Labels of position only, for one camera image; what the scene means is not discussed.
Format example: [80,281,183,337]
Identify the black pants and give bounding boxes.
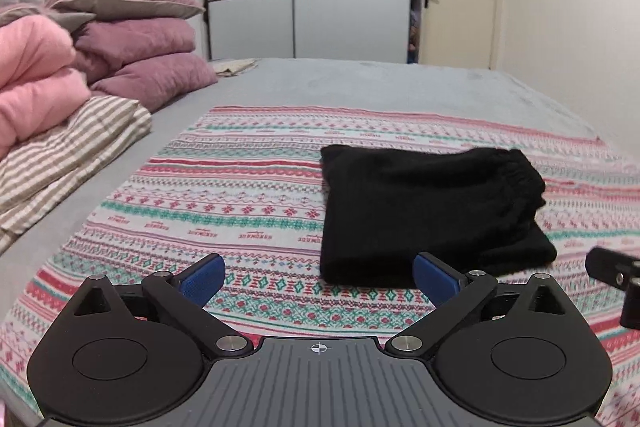
[320,144,558,288]

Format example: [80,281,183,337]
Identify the patterned red green blanket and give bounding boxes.
[1,106,639,426]

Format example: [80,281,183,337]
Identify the grey bed sheet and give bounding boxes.
[0,56,606,258]

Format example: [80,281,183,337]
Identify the beige striped duvet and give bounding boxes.
[1,95,152,251]

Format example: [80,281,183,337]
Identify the beige folded cloth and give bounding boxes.
[209,58,258,78]

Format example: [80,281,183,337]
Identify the pink fleece blanket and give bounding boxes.
[1,15,91,156]

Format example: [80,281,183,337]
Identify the mauve middle pillow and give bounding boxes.
[75,17,196,72]

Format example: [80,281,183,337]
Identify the mauve grey top pillow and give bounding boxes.
[47,0,204,22]

